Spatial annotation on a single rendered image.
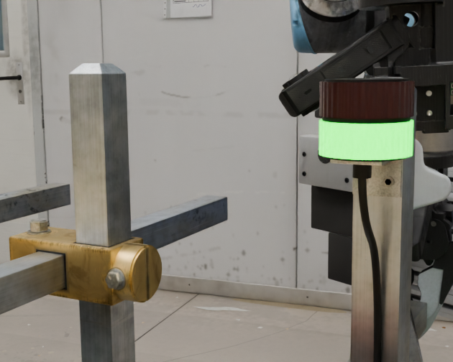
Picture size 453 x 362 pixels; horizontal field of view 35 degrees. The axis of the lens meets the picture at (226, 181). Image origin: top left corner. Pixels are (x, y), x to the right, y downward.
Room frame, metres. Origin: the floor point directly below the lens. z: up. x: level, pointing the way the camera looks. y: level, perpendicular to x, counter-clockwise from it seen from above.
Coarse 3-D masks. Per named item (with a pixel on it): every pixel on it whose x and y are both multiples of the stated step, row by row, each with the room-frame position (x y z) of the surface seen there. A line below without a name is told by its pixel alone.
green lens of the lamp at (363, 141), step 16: (320, 128) 0.46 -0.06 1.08; (336, 128) 0.45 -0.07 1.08; (352, 128) 0.44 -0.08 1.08; (368, 128) 0.44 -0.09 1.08; (384, 128) 0.44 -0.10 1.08; (400, 128) 0.44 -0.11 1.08; (320, 144) 0.46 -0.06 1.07; (336, 144) 0.45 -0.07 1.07; (352, 144) 0.44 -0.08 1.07; (368, 144) 0.44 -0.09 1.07; (384, 144) 0.44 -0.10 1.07; (400, 144) 0.44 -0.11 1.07
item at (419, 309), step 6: (414, 306) 0.76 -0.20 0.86; (420, 306) 0.76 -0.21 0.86; (426, 306) 0.77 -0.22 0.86; (414, 312) 0.74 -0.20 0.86; (420, 312) 0.74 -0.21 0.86; (426, 312) 0.77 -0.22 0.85; (414, 318) 0.72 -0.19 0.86; (420, 318) 0.74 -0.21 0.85; (420, 324) 0.74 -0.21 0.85; (420, 330) 0.74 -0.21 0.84; (420, 336) 0.75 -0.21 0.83; (348, 360) 0.62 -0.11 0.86
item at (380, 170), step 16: (336, 80) 0.45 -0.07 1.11; (352, 80) 0.45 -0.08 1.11; (368, 80) 0.44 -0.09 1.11; (384, 80) 0.44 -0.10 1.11; (400, 80) 0.45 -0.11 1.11; (336, 160) 0.46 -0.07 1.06; (352, 160) 0.44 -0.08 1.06; (368, 160) 0.44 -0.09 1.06; (384, 160) 0.44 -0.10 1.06; (400, 160) 0.48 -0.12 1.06; (352, 176) 0.46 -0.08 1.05; (368, 176) 0.46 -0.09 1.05; (384, 176) 0.49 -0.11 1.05; (400, 176) 0.48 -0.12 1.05; (352, 192) 0.50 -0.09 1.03; (368, 192) 0.49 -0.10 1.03; (384, 192) 0.49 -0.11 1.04; (400, 192) 0.48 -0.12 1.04; (368, 224) 0.47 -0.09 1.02; (368, 240) 0.47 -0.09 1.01
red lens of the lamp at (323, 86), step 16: (320, 96) 0.47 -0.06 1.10; (336, 96) 0.45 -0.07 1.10; (352, 96) 0.44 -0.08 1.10; (368, 96) 0.44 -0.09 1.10; (384, 96) 0.44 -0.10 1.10; (400, 96) 0.44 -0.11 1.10; (320, 112) 0.47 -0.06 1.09; (336, 112) 0.45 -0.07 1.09; (352, 112) 0.44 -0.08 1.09; (368, 112) 0.44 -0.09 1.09; (384, 112) 0.44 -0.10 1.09; (400, 112) 0.44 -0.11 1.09
